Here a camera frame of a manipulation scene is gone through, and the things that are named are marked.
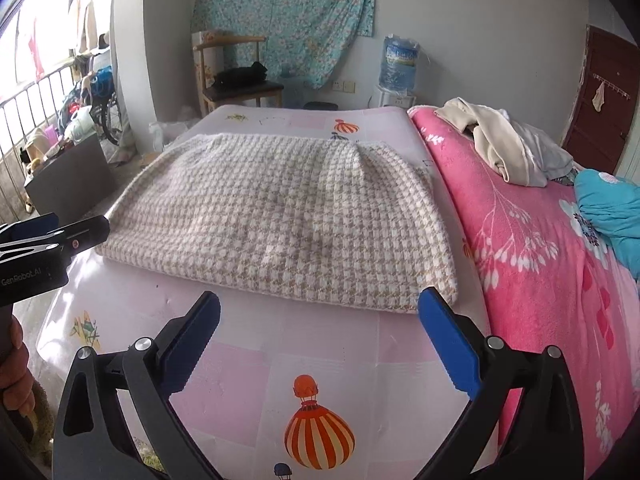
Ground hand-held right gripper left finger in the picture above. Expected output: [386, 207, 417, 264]
[52, 290, 222, 480]

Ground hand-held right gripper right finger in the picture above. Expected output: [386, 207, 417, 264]
[417, 286, 587, 480]

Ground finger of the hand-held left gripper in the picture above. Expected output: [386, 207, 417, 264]
[0, 212, 60, 249]
[50, 215, 111, 259]

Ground beige white houndstooth sweater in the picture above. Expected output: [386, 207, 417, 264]
[95, 132, 460, 316]

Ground hanging beige clothes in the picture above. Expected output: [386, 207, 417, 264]
[67, 0, 99, 56]

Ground person's left hand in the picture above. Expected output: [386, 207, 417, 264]
[0, 317, 37, 417]

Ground grey board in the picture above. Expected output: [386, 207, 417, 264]
[24, 135, 117, 218]

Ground pale pink printed bed sheet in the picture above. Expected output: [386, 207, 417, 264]
[35, 104, 493, 480]

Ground metal balcony railing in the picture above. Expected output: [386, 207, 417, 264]
[0, 62, 76, 221]

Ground pink floral blanket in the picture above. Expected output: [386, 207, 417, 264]
[407, 105, 640, 480]

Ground wheelchair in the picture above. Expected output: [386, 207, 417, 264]
[60, 66, 126, 147]

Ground white plastic bag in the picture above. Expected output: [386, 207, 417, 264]
[149, 107, 201, 153]

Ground teal garment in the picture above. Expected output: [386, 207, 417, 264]
[574, 169, 640, 278]

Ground cream garment pile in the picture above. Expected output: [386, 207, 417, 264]
[434, 97, 538, 186]

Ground wooden chair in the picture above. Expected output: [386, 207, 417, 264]
[192, 35, 285, 116]

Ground pale grey garment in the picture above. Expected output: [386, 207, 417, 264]
[507, 119, 577, 185]

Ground black cloth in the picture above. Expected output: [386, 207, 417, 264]
[214, 61, 268, 87]

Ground white water dispenser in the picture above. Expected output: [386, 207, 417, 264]
[370, 85, 417, 108]

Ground dark red door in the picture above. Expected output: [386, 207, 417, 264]
[562, 25, 636, 173]

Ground blue water bottle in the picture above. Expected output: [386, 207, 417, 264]
[378, 35, 421, 95]

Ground wall hook rack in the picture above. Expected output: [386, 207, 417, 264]
[592, 72, 630, 100]

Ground teal floral wall cloth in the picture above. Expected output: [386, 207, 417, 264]
[192, 0, 377, 91]

